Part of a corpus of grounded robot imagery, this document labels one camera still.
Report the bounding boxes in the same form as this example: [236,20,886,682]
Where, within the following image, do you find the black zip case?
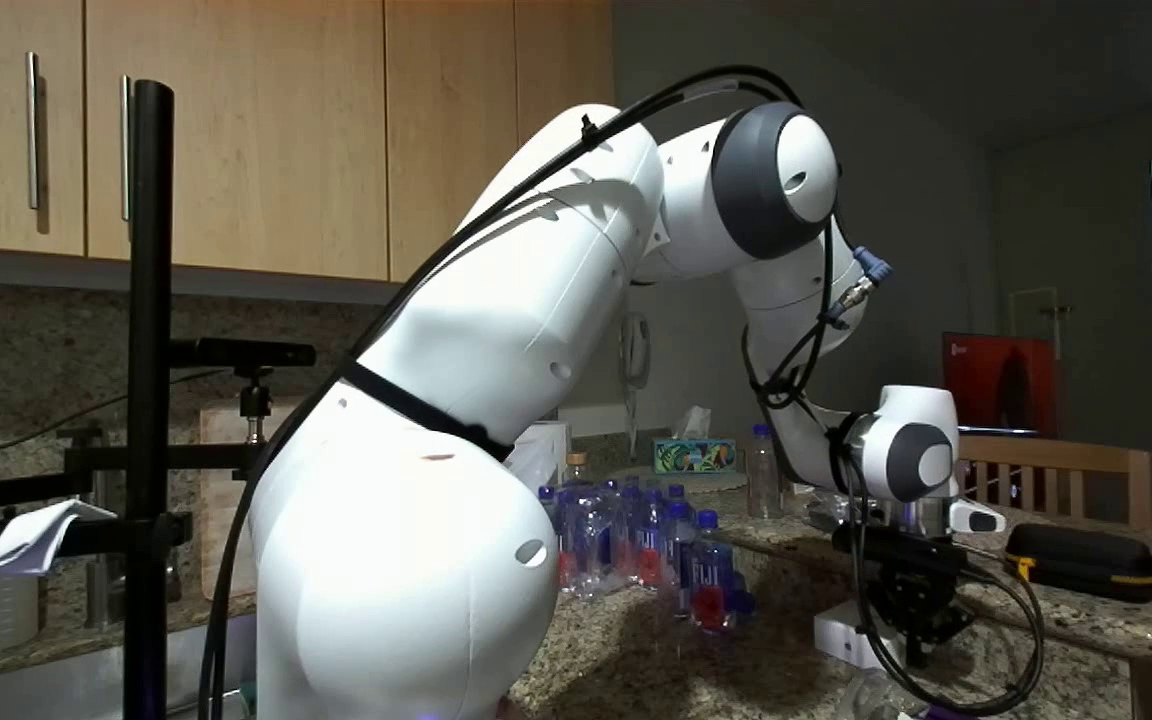
[1004,518,1152,603]

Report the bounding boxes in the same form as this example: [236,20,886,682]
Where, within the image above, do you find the black camera on stand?
[172,336,324,374]

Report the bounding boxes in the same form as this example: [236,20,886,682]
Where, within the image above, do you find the red box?
[941,333,1062,434]

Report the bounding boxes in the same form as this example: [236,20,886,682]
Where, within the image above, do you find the black stand crossbars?
[0,424,266,573]

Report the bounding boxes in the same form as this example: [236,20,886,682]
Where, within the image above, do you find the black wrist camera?
[828,518,976,564]

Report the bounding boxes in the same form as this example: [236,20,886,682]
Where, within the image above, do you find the water bottle red label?
[684,506,744,632]

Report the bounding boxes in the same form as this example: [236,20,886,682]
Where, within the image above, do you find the clear plastic bottle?
[744,419,789,526]

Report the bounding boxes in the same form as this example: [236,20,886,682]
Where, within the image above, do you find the black strap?
[340,358,517,463]

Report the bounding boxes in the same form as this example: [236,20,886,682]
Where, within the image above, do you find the white paper towel roll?
[506,417,576,495]

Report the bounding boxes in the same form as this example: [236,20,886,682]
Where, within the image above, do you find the wall phone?
[615,307,657,393]

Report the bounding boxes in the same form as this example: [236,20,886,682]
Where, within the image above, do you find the black stand pole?
[120,76,181,720]

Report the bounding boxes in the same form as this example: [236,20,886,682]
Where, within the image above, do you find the small white cardboard box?
[809,601,881,670]

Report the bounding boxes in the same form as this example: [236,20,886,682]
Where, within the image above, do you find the water bottle blue cap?
[559,482,609,593]
[609,481,651,593]
[646,482,693,593]

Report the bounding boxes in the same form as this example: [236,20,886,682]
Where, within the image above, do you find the tissue box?
[646,404,746,481]

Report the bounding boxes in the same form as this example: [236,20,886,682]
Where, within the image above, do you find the metal cabinet handle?
[115,73,137,228]
[19,49,48,214]

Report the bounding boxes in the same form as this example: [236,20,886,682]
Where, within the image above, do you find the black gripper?
[869,555,976,670]

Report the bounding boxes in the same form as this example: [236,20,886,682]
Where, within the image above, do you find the white crumpled paper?
[0,495,120,578]

